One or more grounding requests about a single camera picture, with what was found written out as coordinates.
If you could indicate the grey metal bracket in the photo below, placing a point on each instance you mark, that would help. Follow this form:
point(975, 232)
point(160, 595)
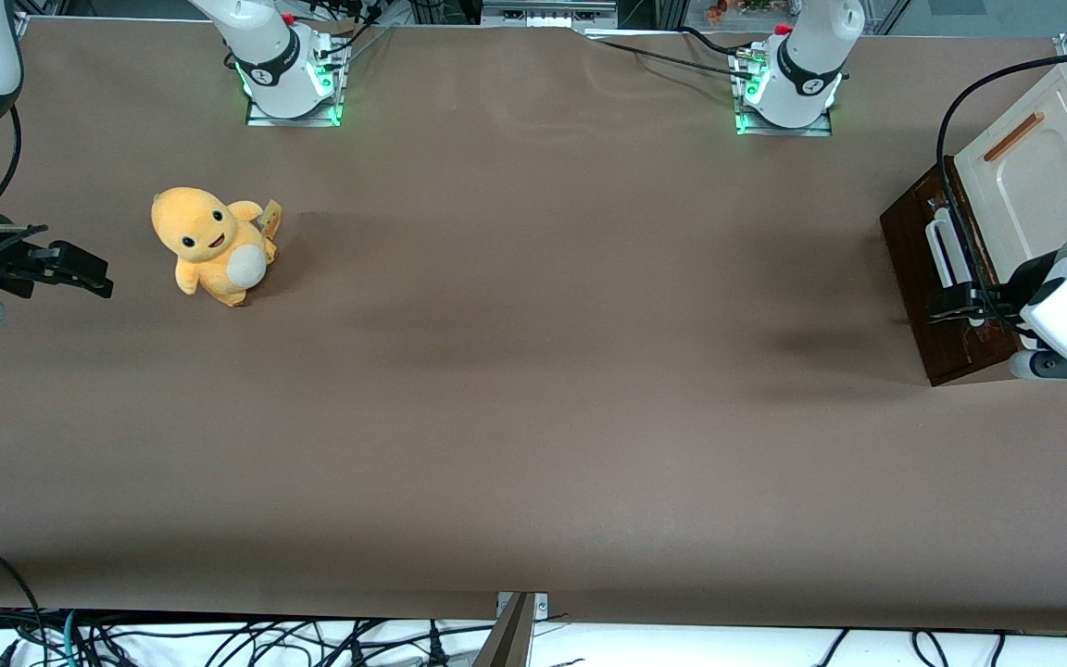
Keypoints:
point(517, 635)

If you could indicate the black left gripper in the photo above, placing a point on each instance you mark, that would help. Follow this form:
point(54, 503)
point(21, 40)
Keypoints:
point(1026, 278)

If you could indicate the brown table cover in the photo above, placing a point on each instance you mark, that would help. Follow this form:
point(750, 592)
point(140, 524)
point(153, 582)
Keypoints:
point(533, 371)

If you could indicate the dark wooden drawer cabinet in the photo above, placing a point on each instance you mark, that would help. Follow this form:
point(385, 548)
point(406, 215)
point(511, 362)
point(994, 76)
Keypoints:
point(909, 278)

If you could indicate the metal background rack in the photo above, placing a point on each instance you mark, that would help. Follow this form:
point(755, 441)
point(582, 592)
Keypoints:
point(547, 14)

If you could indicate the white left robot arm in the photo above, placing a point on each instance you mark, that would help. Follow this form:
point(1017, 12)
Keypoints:
point(807, 65)

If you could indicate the yellow plush toy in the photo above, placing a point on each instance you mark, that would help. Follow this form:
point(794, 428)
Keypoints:
point(209, 250)

